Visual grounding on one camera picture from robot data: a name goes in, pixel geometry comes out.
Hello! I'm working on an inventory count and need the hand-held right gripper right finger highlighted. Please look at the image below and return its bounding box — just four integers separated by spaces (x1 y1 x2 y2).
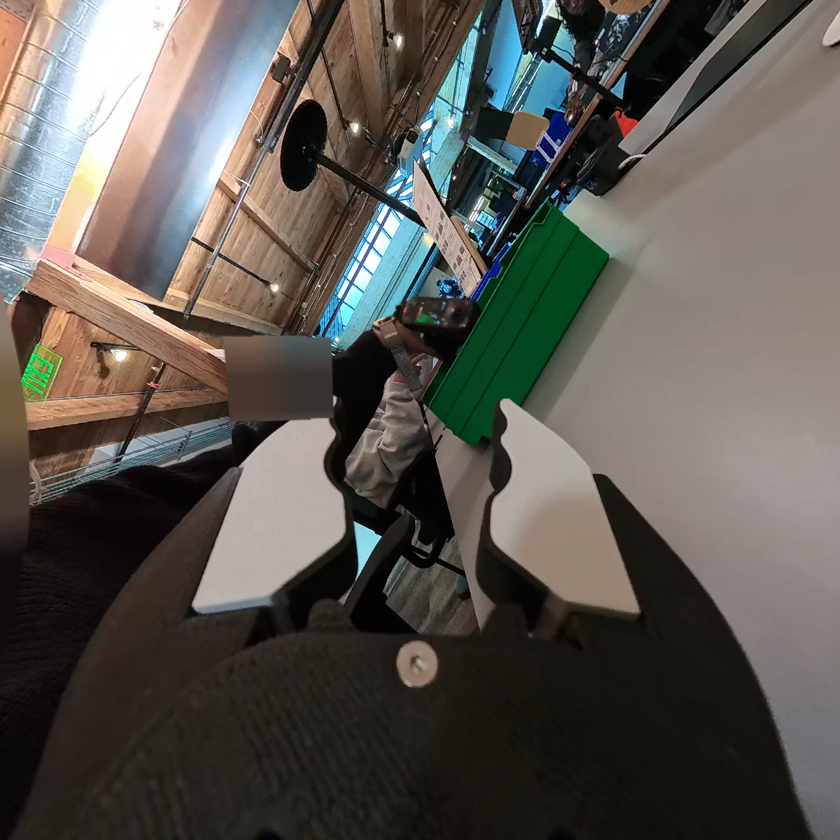
476 398 643 637

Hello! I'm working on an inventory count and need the instruction sheet on stand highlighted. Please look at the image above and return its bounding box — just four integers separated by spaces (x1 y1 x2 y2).
412 161 488 296

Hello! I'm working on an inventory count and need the green plastic bin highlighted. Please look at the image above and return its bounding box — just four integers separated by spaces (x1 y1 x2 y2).
422 197 610 447

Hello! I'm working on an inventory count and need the grey desk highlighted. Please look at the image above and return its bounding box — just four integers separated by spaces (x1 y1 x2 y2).
433 0 840 840

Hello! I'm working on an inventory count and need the black round-headed pole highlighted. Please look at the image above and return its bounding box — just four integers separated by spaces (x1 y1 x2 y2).
280 100 427 227

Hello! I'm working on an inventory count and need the green exit sign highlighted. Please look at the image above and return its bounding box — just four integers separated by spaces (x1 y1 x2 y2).
23 344 63 408

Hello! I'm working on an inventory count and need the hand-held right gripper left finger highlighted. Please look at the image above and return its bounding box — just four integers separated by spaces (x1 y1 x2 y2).
192 418 360 632

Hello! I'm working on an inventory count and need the large silver duct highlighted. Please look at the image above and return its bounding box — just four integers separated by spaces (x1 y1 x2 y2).
0 0 99 283

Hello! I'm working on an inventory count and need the blue plastic bin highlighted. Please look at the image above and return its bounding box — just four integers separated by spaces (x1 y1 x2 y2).
472 243 513 299

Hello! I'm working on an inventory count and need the black desk strip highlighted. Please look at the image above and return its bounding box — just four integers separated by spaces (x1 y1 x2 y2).
620 0 815 155

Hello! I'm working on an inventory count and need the black power adapter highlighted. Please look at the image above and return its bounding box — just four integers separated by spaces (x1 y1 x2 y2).
581 115 624 196

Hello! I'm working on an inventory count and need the black office chair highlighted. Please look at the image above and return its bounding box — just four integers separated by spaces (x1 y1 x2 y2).
341 453 470 618

